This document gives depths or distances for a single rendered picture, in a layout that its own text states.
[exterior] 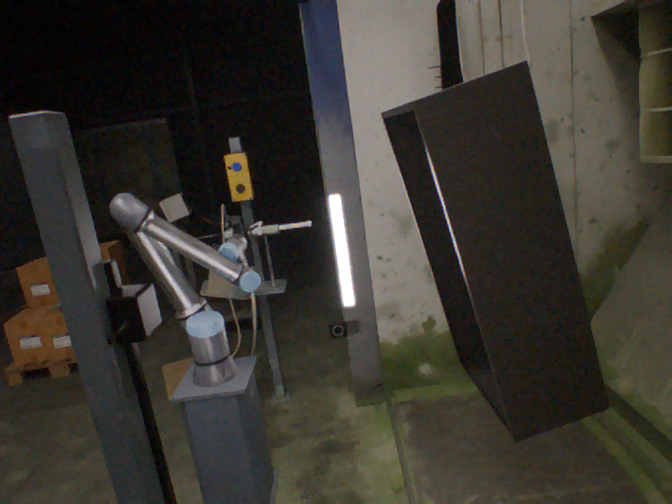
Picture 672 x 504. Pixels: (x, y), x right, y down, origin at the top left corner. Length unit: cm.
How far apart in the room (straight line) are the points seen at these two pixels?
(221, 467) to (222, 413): 26
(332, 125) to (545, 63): 113
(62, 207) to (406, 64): 212
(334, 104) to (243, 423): 158
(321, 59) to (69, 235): 202
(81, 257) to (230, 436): 155
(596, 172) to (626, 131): 25
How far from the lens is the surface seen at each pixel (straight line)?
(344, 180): 254
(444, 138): 146
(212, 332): 203
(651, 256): 300
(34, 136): 70
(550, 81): 280
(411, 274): 268
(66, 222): 69
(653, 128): 263
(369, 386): 291
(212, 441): 218
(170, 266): 214
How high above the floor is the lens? 156
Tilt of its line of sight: 13 degrees down
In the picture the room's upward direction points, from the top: 8 degrees counter-clockwise
